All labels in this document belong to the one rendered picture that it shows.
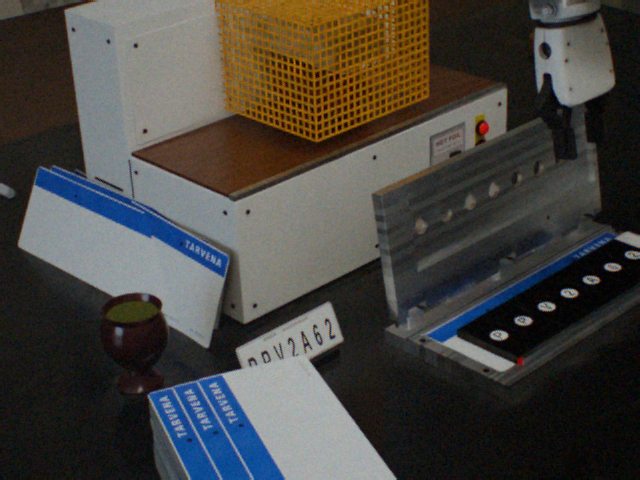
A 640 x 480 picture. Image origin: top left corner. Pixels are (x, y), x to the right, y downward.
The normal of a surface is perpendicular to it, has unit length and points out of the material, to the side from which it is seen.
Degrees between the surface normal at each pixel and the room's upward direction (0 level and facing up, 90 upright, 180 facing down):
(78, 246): 63
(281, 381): 0
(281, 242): 90
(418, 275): 81
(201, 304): 69
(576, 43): 76
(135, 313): 0
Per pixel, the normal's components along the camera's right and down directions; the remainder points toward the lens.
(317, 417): -0.04, -0.89
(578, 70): 0.66, 0.12
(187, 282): -0.73, -0.02
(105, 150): -0.72, 0.34
